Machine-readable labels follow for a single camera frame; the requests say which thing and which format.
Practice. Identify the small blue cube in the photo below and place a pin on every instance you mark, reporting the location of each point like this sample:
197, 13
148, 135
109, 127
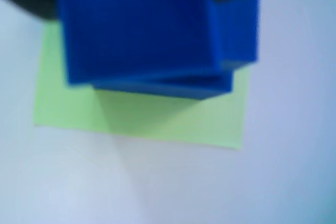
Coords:
136, 30

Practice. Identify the large blue cube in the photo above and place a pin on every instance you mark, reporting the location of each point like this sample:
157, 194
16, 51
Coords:
162, 89

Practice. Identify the green paper square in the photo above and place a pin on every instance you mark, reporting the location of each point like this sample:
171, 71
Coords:
65, 103

